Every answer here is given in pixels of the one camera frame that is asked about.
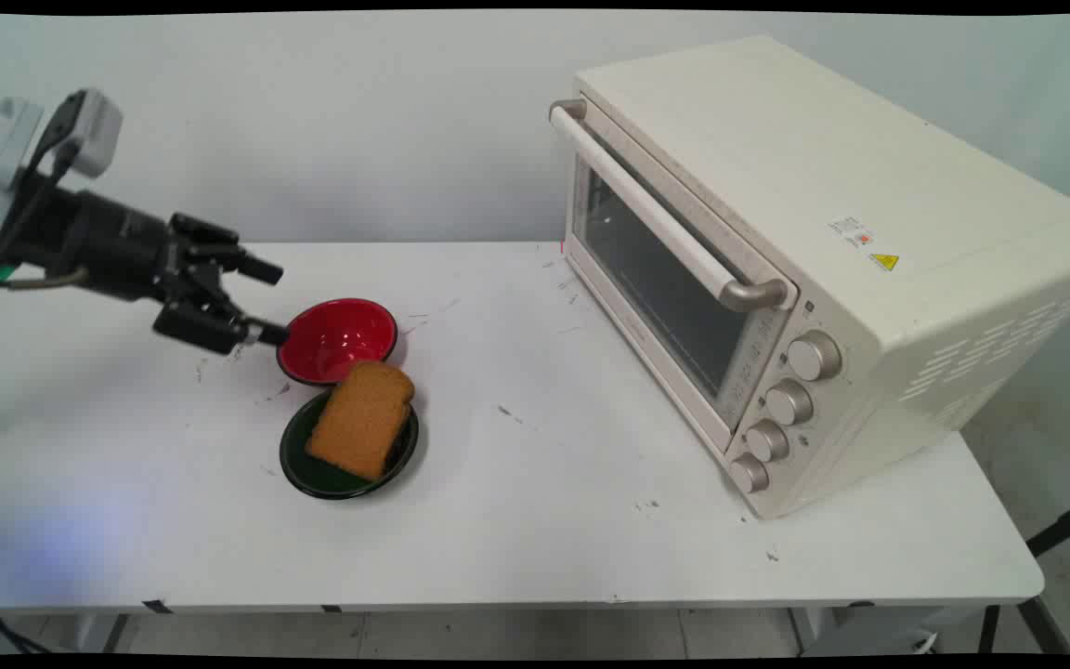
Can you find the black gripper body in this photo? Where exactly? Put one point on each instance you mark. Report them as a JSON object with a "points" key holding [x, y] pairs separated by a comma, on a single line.
{"points": [[98, 242]]}

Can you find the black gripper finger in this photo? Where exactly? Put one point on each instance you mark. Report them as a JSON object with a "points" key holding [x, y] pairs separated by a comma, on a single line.
{"points": [[210, 321], [219, 249]]}

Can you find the red bowl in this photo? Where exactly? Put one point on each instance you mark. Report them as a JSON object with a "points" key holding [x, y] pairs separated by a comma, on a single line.
{"points": [[335, 339]]}

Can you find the brown bread slice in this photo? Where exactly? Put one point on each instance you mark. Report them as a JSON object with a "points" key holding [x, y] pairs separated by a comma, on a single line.
{"points": [[363, 418]]}

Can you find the dark green plate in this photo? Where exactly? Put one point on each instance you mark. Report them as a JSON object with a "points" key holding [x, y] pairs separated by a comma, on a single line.
{"points": [[321, 469]]}

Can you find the large silver oven knob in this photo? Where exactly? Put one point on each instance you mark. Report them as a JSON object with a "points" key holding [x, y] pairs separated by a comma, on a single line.
{"points": [[815, 355]]}

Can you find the white label sticker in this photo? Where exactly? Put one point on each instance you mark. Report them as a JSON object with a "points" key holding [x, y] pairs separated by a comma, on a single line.
{"points": [[851, 232]]}

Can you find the cream toaster oven body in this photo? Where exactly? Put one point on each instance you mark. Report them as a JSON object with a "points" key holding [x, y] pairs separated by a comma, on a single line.
{"points": [[869, 232]]}

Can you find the yellow warning sticker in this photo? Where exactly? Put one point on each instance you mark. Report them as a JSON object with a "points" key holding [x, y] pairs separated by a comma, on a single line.
{"points": [[884, 262]]}

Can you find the black tripod stand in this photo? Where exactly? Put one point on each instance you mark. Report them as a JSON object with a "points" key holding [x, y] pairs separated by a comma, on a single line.
{"points": [[1060, 534]]}

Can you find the white grey wrist camera box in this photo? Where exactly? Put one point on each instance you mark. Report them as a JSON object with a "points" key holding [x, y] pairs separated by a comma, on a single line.
{"points": [[89, 130]]}

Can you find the white table leg frame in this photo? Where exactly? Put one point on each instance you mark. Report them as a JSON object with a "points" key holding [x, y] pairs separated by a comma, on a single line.
{"points": [[869, 632]]}

